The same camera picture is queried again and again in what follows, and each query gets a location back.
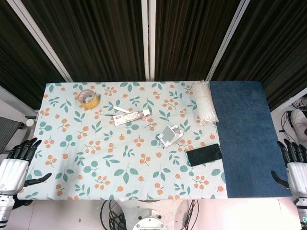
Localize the black floor cables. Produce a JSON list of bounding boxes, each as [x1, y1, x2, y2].
[[279, 100, 307, 145]]

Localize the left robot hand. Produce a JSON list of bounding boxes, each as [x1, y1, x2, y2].
[[0, 138, 52, 195]]

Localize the grey ribbed panel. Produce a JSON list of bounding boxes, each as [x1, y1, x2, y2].
[[0, 116, 25, 154]]

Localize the white partition frame post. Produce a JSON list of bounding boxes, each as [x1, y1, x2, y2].
[[6, 0, 73, 82], [141, 0, 156, 81], [205, 0, 250, 81]]

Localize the floral leaf print tablecloth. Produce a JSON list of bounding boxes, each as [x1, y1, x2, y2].
[[17, 81, 229, 201]]

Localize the white shoe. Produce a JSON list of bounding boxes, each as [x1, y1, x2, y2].
[[290, 109, 307, 139]]

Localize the black smartphone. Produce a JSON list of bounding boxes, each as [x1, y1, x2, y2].
[[186, 143, 224, 167]]

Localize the black cable bundle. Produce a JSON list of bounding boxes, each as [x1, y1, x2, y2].
[[100, 199, 127, 230], [185, 199, 200, 230]]

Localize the clear plastic stick bundle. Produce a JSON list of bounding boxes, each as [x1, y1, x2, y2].
[[192, 80, 220, 126]]

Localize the floral toothpaste tube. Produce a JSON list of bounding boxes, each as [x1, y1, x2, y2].
[[112, 109, 153, 127]]

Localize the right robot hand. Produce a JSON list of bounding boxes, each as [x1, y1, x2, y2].
[[271, 138, 307, 198]]

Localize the white folding phone stand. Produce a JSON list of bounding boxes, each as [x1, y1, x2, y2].
[[157, 124, 184, 147]]

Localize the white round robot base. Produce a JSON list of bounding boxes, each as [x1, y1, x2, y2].
[[121, 199, 190, 230]]

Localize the yellow tape roll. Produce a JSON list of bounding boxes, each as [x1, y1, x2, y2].
[[78, 89, 100, 110]]

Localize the blue fabric mat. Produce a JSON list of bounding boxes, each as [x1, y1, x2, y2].
[[209, 80, 293, 199]]

